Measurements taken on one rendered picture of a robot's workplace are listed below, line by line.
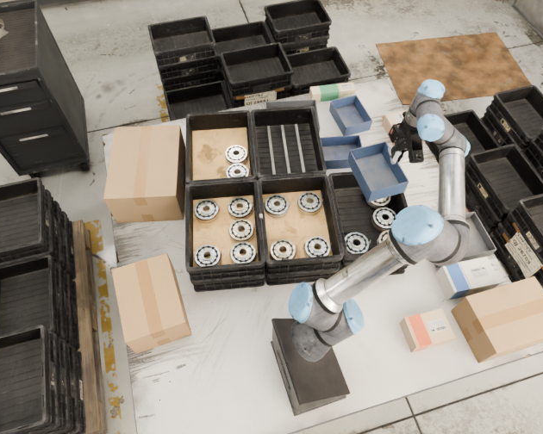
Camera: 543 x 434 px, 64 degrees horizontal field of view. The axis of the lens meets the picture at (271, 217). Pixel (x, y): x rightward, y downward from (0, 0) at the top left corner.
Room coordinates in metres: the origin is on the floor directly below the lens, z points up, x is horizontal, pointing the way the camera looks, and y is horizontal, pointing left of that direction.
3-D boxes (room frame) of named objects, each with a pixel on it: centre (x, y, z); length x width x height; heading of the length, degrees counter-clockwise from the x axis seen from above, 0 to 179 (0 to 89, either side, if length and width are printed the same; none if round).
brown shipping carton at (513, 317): (0.55, -0.92, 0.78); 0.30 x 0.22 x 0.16; 107
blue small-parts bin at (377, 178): (1.00, -0.39, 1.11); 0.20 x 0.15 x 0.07; 18
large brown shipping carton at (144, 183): (1.20, 0.57, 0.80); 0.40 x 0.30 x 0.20; 5
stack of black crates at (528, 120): (1.97, -1.59, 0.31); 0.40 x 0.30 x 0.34; 17
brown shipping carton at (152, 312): (0.59, 0.46, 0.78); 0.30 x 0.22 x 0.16; 21
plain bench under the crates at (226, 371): (0.99, -0.11, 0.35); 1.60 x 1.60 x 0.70; 17
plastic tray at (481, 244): (0.93, -0.82, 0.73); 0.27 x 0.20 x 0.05; 105
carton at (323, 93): (1.83, -0.32, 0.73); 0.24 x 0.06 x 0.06; 100
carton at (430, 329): (0.51, -0.61, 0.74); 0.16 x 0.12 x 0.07; 105
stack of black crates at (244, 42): (2.61, 0.23, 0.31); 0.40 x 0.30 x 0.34; 107
